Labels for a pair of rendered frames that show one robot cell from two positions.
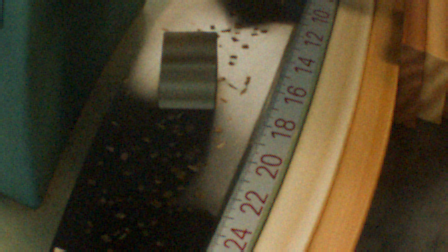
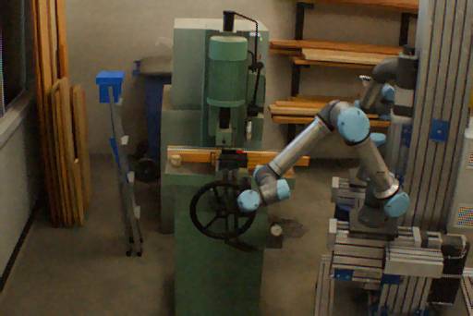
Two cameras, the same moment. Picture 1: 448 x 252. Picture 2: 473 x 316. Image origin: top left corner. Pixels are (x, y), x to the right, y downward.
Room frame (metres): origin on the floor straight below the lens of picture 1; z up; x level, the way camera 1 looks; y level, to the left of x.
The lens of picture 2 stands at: (-0.26, -2.64, 1.97)
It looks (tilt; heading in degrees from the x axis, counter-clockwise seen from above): 21 degrees down; 73
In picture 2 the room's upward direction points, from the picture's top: 3 degrees clockwise
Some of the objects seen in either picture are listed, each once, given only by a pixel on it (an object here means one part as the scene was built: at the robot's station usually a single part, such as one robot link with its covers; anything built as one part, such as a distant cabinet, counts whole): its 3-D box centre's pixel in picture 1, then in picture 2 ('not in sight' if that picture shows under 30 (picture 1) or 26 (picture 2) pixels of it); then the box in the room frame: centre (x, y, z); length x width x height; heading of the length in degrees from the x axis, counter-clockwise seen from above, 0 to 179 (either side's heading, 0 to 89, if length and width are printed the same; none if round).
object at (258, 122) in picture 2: not in sight; (254, 127); (0.66, 0.05, 1.02); 0.09 x 0.07 x 0.12; 166
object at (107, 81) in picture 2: not in sight; (119, 165); (0.04, 0.71, 0.58); 0.27 x 0.25 x 1.16; 170
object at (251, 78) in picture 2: not in sight; (255, 86); (0.66, 0.08, 1.23); 0.09 x 0.08 x 0.15; 76
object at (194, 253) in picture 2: not in sight; (217, 247); (0.49, 0.03, 0.36); 0.58 x 0.45 x 0.71; 76
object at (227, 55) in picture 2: not in sight; (226, 70); (0.46, -0.09, 1.35); 0.18 x 0.18 x 0.31
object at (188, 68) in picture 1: (187, 68); not in sight; (0.52, 0.02, 0.82); 0.03 x 0.03 x 0.03; 4
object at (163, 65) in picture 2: not in sight; (170, 116); (0.57, 1.91, 0.48); 0.64 x 0.54 x 0.97; 172
